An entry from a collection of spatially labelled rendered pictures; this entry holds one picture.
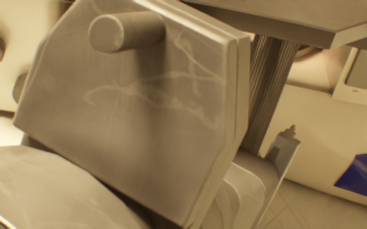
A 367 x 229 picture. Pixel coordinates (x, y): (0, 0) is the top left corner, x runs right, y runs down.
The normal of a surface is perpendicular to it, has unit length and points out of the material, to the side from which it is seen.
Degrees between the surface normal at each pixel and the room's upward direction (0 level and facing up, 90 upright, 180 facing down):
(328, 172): 80
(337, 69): 90
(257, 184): 33
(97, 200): 27
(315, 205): 0
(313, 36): 90
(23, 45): 90
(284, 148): 65
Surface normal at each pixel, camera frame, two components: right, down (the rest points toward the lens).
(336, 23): 0.18, -0.71
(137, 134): -0.37, 0.18
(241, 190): 0.67, -0.41
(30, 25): -0.04, 0.68
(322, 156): -0.23, 0.50
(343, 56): -0.98, -0.16
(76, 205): 0.53, -0.77
